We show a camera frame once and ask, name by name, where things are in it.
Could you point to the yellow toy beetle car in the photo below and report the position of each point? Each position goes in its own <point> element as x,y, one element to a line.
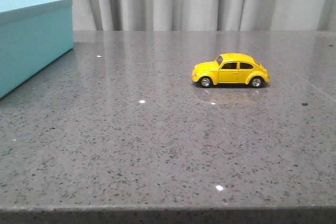
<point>231,68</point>

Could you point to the light blue storage box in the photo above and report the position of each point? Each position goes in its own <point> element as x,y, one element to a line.
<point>34,33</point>

